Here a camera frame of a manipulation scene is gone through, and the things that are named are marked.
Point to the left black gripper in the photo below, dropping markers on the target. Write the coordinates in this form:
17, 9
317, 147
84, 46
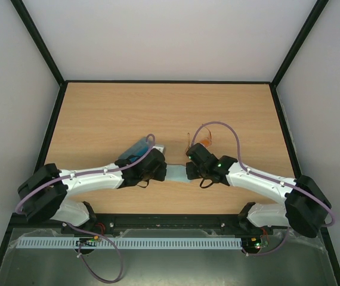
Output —
161, 174

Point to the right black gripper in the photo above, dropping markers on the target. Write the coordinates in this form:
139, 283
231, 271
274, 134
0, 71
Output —
191, 170

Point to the orange sunglasses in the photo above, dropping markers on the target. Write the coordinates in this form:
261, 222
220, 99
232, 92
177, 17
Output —
205, 141

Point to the green glasses case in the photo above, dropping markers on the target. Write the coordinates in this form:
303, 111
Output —
141, 143

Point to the blue transparent glasses case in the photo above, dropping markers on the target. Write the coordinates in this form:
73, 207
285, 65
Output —
137, 154

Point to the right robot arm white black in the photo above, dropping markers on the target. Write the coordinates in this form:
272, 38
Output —
298, 203

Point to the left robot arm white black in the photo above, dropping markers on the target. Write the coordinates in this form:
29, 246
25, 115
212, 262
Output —
47, 195

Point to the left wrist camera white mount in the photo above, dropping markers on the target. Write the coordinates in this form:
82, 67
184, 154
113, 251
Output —
161, 148

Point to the light blue slotted cable duct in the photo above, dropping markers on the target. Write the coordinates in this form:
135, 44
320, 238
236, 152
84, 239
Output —
130, 243

